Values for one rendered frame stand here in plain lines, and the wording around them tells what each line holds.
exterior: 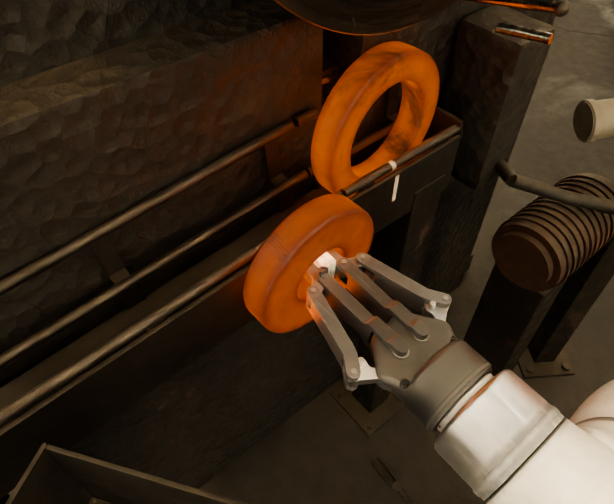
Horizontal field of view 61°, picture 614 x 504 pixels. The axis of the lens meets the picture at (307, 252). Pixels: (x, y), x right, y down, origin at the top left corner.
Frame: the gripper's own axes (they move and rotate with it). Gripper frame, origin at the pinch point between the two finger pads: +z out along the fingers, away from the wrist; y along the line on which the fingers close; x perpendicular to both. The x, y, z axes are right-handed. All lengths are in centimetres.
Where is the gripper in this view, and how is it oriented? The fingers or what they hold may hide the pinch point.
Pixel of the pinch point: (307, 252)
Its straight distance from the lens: 52.4
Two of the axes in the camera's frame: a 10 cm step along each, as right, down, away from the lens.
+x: 0.2, -6.3, -7.8
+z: -6.4, -6.1, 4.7
